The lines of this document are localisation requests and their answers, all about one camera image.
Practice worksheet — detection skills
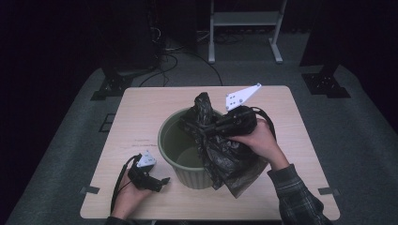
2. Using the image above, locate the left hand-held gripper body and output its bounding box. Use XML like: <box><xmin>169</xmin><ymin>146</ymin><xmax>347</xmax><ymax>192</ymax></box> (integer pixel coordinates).
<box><xmin>127</xmin><ymin>150</ymin><xmax>164</xmax><ymax>193</ymax></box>

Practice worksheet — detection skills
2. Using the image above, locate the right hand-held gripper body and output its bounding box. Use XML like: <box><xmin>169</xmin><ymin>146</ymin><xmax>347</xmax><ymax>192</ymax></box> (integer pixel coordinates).
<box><xmin>218</xmin><ymin>82</ymin><xmax>263</xmax><ymax>138</ymax></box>

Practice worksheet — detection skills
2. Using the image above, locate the black plastic garbage bag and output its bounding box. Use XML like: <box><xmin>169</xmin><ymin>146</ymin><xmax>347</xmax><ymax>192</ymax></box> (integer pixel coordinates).
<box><xmin>177</xmin><ymin>91</ymin><xmax>270</xmax><ymax>200</ymax></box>

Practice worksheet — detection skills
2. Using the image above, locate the green plastic bucket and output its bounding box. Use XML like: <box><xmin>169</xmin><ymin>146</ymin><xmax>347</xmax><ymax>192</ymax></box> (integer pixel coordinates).
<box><xmin>157</xmin><ymin>107</ymin><xmax>227</xmax><ymax>190</ymax></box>

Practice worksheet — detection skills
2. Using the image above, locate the person's left hand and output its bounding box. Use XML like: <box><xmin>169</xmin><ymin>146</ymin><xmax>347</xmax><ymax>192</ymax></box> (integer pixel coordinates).
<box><xmin>110</xmin><ymin>170</ymin><xmax>152</xmax><ymax>220</ymax></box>

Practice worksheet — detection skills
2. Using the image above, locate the person's right hand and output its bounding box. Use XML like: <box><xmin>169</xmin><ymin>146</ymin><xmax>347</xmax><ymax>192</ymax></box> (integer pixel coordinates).
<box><xmin>228</xmin><ymin>118</ymin><xmax>291</xmax><ymax>172</ymax></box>

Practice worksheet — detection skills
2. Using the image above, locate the grey tape strip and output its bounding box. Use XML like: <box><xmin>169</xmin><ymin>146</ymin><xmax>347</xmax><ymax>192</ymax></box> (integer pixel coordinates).
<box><xmin>317</xmin><ymin>187</ymin><xmax>341</xmax><ymax>197</ymax></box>
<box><xmin>79</xmin><ymin>186</ymin><xmax>101</xmax><ymax>195</ymax></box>

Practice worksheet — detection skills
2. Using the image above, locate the black stand base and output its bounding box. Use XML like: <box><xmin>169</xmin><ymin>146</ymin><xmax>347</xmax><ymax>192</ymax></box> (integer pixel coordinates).
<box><xmin>90</xmin><ymin>66</ymin><xmax>136</xmax><ymax>101</ymax></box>
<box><xmin>298</xmin><ymin>0</ymin><xmax>352</xmax><ymax>99</ymax></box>

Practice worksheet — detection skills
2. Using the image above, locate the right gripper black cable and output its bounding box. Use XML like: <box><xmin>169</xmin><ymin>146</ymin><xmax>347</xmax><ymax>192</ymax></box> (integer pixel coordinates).
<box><xmin>249</xmin><ymin>106</ymin><xmax>277</xmax><ymax>140</ymax></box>

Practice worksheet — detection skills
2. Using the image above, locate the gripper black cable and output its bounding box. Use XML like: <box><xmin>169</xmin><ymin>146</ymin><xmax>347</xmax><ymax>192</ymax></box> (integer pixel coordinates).
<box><xmin>109</xmin><ymin>153</ymin><xmax>143</xmax><ymax>214</ymax></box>
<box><xmin>249</xmin><ymin>106</ymin><xmax>277</xmax><ymax>140</ymax></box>

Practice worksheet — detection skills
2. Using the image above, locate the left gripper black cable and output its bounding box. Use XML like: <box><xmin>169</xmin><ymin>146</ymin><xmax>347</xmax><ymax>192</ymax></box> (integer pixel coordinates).
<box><xmin>109</xmin><ymin>153</ymin><xmax>143</xmax><ymax>214</ymax></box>

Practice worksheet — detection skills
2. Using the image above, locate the looped black floor cable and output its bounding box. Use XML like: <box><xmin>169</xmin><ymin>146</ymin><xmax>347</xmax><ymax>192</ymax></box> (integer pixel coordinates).
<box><xmin>138</xmin><ymin>53</ymin><xmax>179</xmax><ymax>88</ymax></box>

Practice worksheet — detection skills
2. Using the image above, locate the white metal frame stand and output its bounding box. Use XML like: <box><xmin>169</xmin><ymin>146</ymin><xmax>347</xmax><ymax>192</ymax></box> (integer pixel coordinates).
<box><xmin>207</xmin><ymin>0</ymin><xmax>288</xmax><ymax>66</ymax></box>

